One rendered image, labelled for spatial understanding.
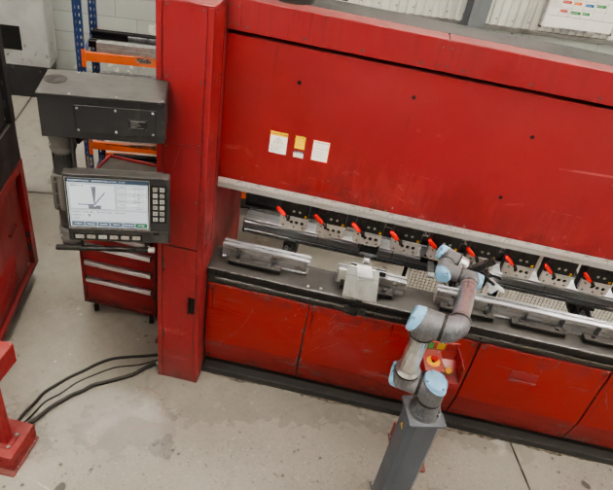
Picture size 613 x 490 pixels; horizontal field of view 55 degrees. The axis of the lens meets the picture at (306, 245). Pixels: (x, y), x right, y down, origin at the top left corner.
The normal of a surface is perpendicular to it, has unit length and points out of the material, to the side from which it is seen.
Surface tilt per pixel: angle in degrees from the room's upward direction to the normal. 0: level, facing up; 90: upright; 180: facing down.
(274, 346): 90
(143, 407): 0
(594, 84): 90
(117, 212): 90
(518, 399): 90
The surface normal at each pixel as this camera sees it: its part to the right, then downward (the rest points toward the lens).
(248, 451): 0.14, -0.79
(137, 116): 0.13, 0.61
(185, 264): -0.16, 0.57
